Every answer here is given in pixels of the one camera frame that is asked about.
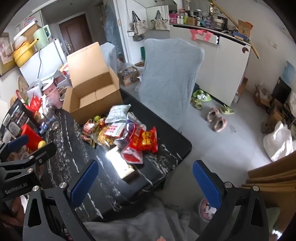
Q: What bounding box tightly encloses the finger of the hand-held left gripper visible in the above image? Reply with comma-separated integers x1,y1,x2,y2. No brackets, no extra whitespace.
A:
0,142,57,173
0,134,29,161

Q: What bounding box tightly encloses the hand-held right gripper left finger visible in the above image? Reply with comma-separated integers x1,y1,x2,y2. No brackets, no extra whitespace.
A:
22,159,100,241

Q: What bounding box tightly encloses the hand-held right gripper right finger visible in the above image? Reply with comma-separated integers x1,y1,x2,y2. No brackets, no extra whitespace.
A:
192,159,270,241

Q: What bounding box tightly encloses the clear bag of yellow crisps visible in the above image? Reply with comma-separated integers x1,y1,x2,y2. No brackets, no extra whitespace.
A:
91,122,126,149

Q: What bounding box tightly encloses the small red snack packet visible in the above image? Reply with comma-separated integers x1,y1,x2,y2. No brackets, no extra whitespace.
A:
82,119,100,139

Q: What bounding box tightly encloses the red white snack pouch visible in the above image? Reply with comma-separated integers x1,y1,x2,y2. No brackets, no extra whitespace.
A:
121,146,144,164

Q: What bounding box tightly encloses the red white packet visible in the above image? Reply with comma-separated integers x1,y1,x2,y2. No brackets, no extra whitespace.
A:
104,123,125,138

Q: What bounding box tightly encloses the red yellow snack bag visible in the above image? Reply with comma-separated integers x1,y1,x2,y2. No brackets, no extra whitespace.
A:
128,127,158,153

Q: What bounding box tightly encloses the purple silver snack bag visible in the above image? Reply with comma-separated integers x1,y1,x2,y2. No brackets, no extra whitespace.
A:
115,113,148,147

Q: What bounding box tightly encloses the pale grey snack bag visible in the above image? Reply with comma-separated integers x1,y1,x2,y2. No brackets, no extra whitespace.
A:
105,105,131,124

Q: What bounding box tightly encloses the person's left hand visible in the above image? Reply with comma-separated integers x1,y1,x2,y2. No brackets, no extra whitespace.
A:
0,199,27,232

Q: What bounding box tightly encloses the cluster of glass spice jars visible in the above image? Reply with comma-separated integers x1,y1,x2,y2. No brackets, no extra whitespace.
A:
7,146,35,163

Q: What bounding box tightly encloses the red plastic container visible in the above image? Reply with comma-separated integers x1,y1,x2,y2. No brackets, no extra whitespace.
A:
21,124,46,149

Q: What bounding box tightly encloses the pink patterned slipper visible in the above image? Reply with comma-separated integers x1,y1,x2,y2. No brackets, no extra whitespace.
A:
198,197,218,223

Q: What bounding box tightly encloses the black printed box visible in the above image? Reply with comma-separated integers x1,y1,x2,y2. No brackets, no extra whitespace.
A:
0,98,36,139

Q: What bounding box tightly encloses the glass measuring cup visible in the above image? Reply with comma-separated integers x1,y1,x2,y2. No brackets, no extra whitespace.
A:
42,108,60,130

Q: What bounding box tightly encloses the red paper packet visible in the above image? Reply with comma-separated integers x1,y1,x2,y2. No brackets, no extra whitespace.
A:
30,95,43,112

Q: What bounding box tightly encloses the pink plastic tub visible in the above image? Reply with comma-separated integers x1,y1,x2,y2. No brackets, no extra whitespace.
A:
43,80,64,108

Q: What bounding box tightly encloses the round woven fan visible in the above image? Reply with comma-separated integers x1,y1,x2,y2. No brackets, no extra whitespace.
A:
17,75,29,93

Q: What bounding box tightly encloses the stack of cardboard sheets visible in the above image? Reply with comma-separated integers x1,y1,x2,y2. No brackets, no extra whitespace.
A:
240,153,296,209

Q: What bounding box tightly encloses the grey cloth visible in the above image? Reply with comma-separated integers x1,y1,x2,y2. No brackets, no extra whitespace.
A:
83,200,210,241

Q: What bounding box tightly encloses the mauve storage box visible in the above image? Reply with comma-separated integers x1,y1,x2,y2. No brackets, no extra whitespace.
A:
54,74,71,87

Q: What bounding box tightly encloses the white plastic bag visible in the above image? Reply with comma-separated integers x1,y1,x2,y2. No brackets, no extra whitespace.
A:
263,121,295,163

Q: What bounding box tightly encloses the white refrigerator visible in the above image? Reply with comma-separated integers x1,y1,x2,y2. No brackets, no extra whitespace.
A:
20,39,68,84

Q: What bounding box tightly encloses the gold framed picture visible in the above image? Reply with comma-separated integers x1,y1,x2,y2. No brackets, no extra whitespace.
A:
0,34,16,77

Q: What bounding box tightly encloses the yellow plastic pot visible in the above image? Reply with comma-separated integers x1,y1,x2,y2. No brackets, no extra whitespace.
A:
13,39,38,67

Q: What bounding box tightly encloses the brown cardboard boxes pile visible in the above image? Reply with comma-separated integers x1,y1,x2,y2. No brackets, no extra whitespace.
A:
253,84,273,107

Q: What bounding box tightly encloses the green electric kettle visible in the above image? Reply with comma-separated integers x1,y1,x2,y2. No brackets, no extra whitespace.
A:
33,25,50,50

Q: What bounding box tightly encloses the flat cardboard box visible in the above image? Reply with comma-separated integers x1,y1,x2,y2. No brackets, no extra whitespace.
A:
13,22,41,42

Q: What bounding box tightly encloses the small cardboard box of goods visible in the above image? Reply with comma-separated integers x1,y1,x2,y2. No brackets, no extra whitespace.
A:
117,66,140,87

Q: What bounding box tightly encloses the white counter cabinet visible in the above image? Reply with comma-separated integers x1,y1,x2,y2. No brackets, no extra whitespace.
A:
170,24,252,107

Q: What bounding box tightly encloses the black flat box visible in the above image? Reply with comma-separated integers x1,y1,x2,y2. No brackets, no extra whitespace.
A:
272,76,292,103

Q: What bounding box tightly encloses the brown door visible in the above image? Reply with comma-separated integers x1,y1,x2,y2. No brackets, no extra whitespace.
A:
58,14,87,56

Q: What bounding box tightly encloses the blue paper sheet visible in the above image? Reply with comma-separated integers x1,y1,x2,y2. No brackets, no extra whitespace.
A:
283,61,296,84

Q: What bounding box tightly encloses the pink cloth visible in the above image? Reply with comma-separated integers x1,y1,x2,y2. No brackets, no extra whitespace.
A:
190,29,214,42

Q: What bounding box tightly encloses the long wooden stick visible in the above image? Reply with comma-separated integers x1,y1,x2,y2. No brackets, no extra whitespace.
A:
212,0,261,59

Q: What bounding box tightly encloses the canvas tote bag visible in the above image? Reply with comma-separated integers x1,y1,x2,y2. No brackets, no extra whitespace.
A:
131,10,149,36

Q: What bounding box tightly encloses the open brown carton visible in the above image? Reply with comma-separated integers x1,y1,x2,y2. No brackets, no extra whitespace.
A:
238,20,254,40

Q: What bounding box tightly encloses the row of bottles and jars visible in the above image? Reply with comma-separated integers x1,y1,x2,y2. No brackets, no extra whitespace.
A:
169,7,232,29

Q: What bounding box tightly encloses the black power cable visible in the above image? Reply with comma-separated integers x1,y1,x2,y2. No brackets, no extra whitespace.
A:
37,48,42,80

